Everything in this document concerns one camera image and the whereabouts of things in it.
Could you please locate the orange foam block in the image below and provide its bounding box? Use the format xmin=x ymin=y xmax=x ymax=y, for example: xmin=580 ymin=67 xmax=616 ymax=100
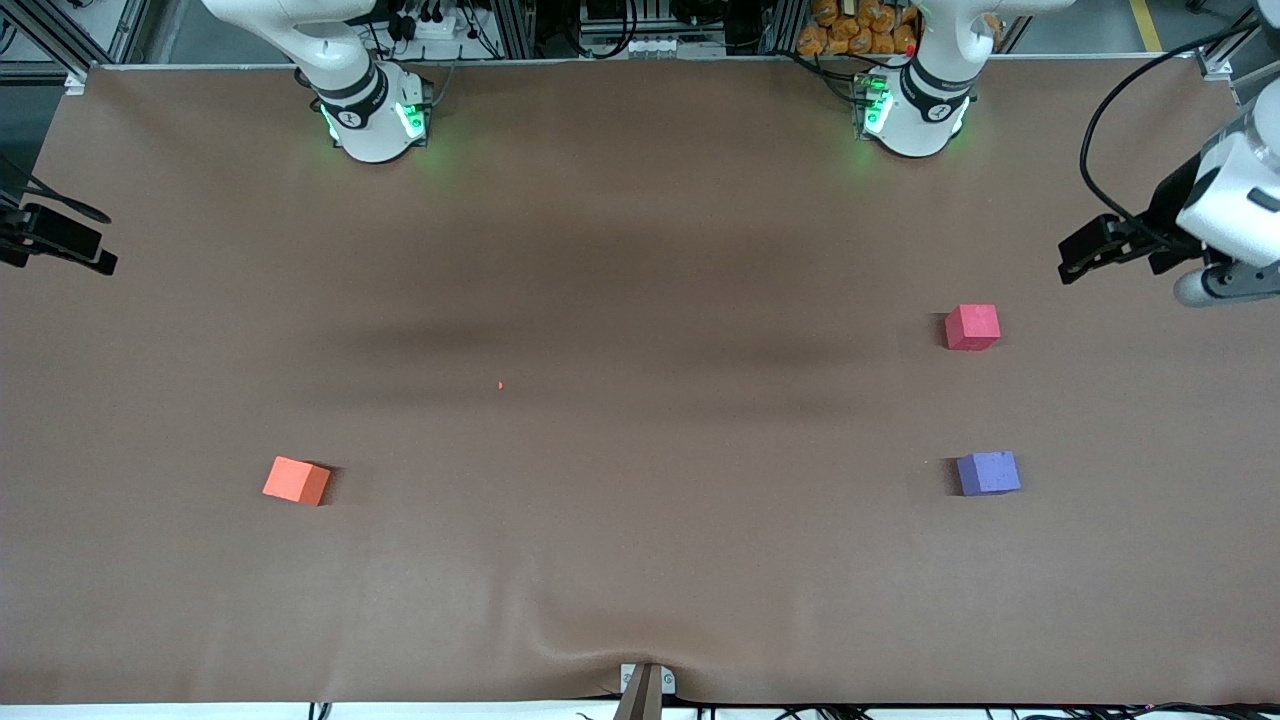
xmin=262 ymin=456 xmax=332 ymax=507

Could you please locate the red foam block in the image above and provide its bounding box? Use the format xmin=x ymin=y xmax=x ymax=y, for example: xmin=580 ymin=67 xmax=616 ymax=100
xmin=944 ymin=304 xmax=1002 ymax=352

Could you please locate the purple foam block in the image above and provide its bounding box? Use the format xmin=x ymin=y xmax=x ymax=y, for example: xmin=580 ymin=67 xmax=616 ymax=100
xmin=956 ymin=450 xmax=1023 ymax=498

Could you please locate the bag of orange items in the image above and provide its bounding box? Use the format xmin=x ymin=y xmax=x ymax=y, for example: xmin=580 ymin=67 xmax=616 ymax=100
xmin=796 ymin=0 xmax=921 ymax=58

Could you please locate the white power strip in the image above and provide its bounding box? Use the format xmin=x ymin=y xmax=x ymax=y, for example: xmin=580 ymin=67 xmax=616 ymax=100
xmin=396 ymin=12 xmax=475 ymax=53

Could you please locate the table cover sheet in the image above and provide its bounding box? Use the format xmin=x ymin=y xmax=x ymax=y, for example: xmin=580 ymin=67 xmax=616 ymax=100
xmin=0 ymin=55 xmax=1280 ymax=707

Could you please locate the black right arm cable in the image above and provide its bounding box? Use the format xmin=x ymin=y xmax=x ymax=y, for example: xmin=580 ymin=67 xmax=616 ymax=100
xmin=0 ymin=150 xmax=113 ymax=225

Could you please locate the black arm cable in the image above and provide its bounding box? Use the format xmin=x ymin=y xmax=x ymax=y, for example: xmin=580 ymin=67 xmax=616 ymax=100
xmin=0 ymin=150 xmax=113 ymax=225
xmin=1079 ymin=20 xmax=1280 ymax=251

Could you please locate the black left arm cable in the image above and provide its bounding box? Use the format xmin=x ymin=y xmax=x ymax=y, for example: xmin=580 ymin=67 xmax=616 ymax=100
xmin=1079 ymin=20 xmax=1280 ymax=251

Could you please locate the aluminium frame post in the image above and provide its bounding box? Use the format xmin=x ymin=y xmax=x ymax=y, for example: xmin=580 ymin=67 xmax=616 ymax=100
xmin=488 ymin=0 xmax=537 ymax=59
xmin=1196 ymin=36 xmax=1280 ymax=83
xmin=0 ymin=0 xmax=93 ymax=93

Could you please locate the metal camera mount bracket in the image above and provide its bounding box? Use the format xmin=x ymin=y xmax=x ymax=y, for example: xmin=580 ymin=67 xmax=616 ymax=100
xmin=612 ymin=662 xmax=677 ymax=720

